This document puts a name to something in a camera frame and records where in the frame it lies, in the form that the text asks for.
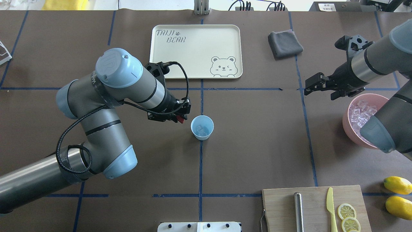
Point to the wooden cutting board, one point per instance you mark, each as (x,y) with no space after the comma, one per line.
(280,207)

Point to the yellow lemon far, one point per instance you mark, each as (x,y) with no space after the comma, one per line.
(398,185)

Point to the white cup rack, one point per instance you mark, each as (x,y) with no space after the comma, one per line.
(5,55)

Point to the light blue cup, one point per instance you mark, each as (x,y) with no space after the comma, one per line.
(204,121)

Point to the grey folded cloth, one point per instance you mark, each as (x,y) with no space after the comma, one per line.
(284,44)

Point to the ice cube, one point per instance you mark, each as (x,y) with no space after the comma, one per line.
(202,131)

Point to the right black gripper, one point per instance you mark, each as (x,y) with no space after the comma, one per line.
(343,76)

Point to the yellow lemon near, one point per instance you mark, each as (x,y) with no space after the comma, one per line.
(399,207)

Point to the black box with label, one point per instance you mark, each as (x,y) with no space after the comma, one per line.
(339,6)

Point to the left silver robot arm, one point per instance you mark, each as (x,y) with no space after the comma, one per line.
(97,142)

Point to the steel rod black tip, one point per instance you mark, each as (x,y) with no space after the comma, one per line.
(299,211)

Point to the red strawberry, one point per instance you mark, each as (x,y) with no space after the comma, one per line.
(180,119)

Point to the yellow lemon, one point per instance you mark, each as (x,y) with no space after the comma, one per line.
(399,207)
(398,185)

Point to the yellow plastic knife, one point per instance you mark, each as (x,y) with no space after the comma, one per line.
(330,208)

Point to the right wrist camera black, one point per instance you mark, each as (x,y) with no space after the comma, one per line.
(352,45)

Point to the lemon slice lower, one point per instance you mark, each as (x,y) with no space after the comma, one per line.
(350,224)

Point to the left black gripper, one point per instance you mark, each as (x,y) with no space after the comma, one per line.
(169,103)

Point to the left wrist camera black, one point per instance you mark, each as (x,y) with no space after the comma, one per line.
(159,69)

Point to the pink bowl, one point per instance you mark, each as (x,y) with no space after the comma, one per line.
(374,99)

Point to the yellow cloth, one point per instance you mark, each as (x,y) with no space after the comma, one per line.
(59,5)

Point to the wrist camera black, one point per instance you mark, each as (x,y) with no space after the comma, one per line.
(159,69)
(352,45)

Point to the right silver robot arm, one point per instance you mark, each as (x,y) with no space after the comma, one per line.
(366,62)

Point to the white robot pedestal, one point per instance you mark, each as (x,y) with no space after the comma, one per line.
(225,226)

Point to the clear ice cubes pile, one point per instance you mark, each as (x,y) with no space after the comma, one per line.
(360,113)

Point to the cream bear tray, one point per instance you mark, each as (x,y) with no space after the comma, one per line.
(205,51)

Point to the aluminium frame post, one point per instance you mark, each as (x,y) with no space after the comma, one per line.
(201,7)

